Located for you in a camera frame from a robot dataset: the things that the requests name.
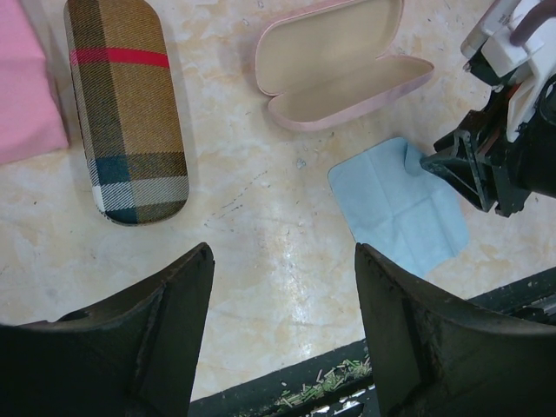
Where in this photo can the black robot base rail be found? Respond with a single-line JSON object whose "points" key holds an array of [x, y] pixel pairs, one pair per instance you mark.
{"points": [[340, 382]]}

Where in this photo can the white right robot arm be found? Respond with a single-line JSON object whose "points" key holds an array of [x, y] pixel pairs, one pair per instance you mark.
{"points": [[479, 162]]}

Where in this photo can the light blue cloth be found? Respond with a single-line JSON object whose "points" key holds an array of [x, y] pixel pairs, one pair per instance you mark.
{"points": [[392, 204]]}

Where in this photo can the plaid brown glasses case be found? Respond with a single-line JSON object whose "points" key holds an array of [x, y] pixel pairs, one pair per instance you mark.
{"points": [[127, 112]]}

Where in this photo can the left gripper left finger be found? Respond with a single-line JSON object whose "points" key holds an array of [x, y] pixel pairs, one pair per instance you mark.
{"points": [[134, 353]]}

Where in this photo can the pink glasses case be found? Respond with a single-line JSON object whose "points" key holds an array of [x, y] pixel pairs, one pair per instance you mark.
{"points": [[327, 63]]}

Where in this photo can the folded pink t-shirt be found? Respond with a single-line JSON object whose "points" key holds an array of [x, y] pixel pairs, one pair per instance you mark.
{"points": [[31, 124]]}

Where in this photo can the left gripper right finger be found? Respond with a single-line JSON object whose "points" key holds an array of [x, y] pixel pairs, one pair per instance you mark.
{"points": [[435, 354]]}

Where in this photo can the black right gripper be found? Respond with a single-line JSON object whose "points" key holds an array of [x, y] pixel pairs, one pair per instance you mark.
{"points": [[478, 161]]}

